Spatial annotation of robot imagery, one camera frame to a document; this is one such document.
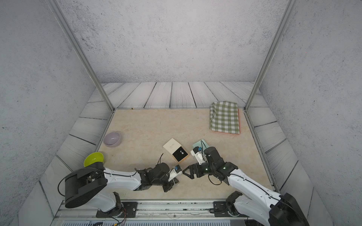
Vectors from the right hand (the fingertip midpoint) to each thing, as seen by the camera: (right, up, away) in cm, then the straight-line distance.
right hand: (190, 170), depth 77 cm
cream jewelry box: (-11, +10, +18) cm, 23 cm away
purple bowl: (-54, +14, +22) cm, 59 cm away
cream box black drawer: (-6, +5, +16) cm, 18 cm away
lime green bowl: (-61, +3, +13) cm, 63 cm away
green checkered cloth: (+29, +29, +38) cm, 56 cm away
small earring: (-5, +6, +16) cm, 18 cm away
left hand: (-6, -9, +5) cm, 12 cm away
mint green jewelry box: (+9, +10, +20) cm, 24 cm away
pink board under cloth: (+38, +22, +31) cm, 54 cm away
